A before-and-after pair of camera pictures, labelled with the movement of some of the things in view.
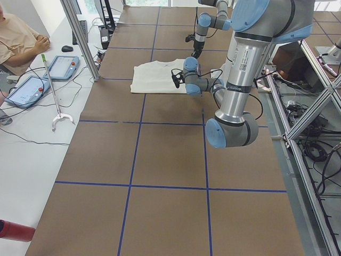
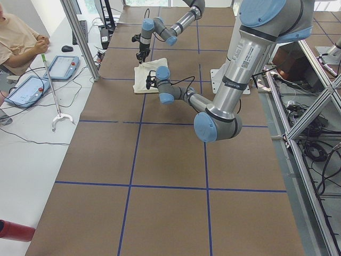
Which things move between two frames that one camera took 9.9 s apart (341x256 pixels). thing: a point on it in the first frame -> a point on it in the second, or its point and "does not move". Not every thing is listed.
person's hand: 42,44 does not move
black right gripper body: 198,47 -> 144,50
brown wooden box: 290,62 does not move
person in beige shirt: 19,43 does not move
